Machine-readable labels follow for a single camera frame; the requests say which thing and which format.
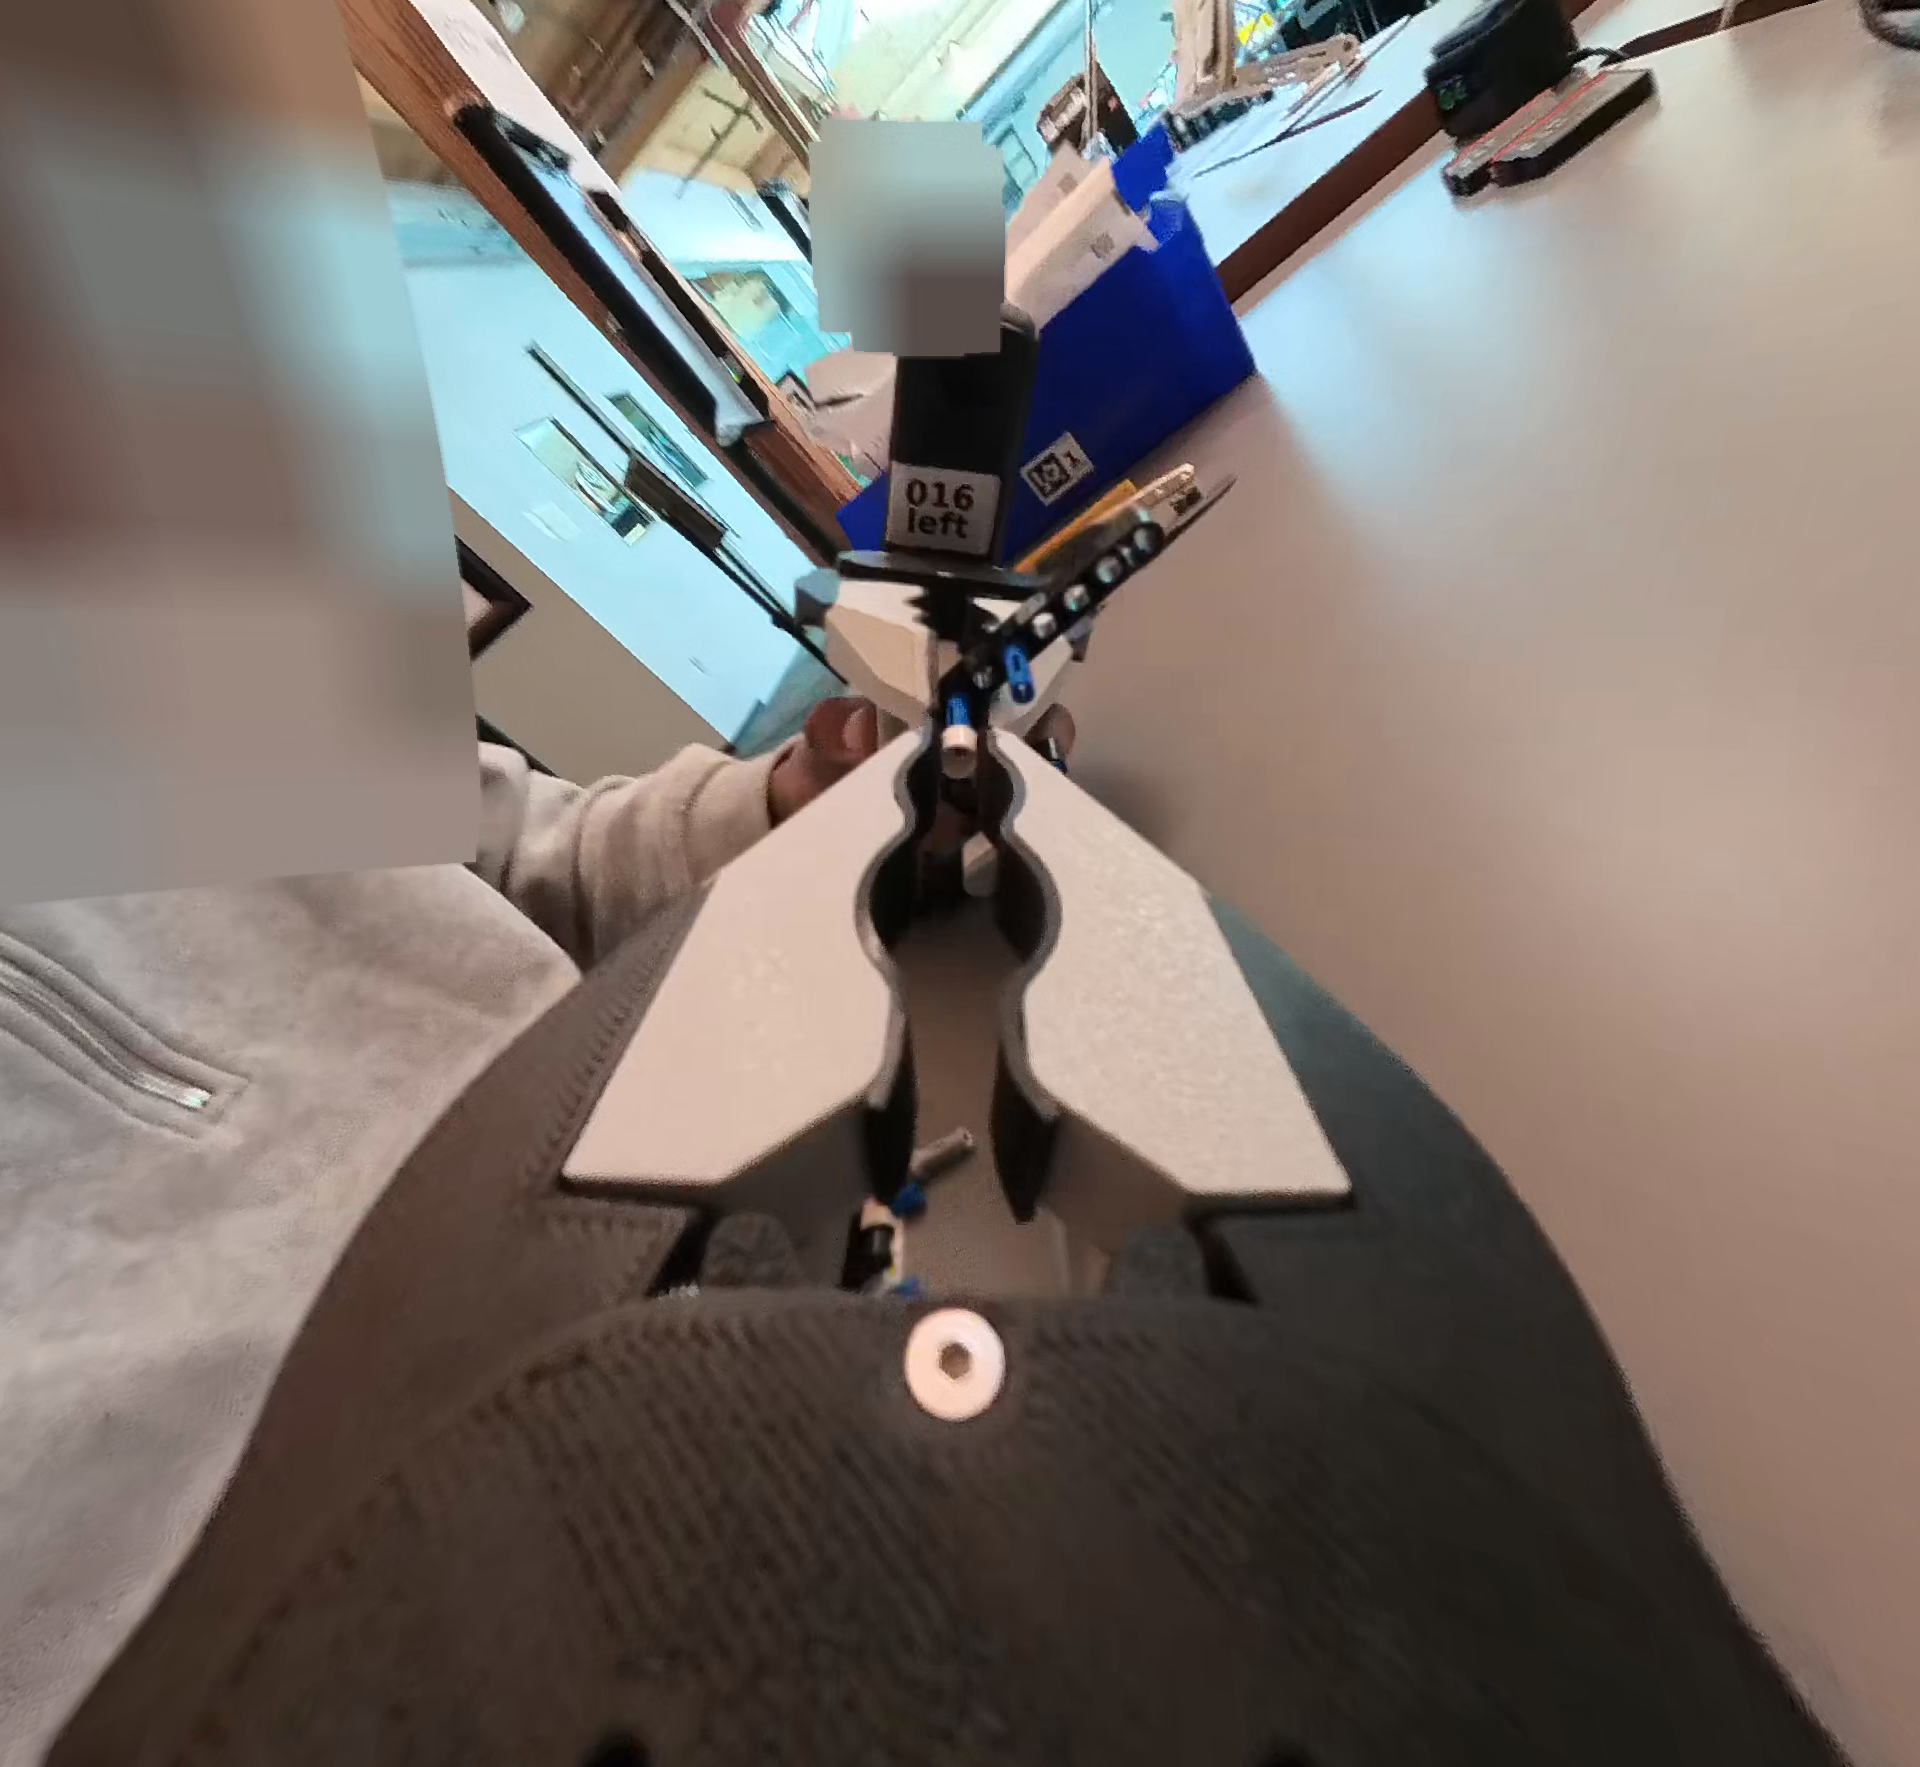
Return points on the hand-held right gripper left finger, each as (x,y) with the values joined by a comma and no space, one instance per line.
(719,1047)

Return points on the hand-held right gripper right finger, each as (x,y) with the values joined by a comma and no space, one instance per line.
(1170,1047)

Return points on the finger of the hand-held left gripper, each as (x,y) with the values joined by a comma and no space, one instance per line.
(1044,671)
(887,657)

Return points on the long black lego beam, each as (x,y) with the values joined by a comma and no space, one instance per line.
(1080,589)

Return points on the person's left forearm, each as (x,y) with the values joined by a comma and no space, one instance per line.
(630,837)

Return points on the long white lego beam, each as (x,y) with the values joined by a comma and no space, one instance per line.
(1168,484)

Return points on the partly built lego model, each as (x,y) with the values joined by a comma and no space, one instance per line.
(900,1197)

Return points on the black lego blade piece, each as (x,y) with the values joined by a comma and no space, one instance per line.
(1209,503)

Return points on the person's left hand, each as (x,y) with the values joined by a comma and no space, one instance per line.
(825,756)

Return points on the large blue storage bin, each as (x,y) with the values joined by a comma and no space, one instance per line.
(1141,343)

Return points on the white paper packets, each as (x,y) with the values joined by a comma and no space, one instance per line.
(1080,222)

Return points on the black charger case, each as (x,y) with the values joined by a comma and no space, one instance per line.
(1501,57)

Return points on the wall-mounted screen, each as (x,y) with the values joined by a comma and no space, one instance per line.
(601,253)

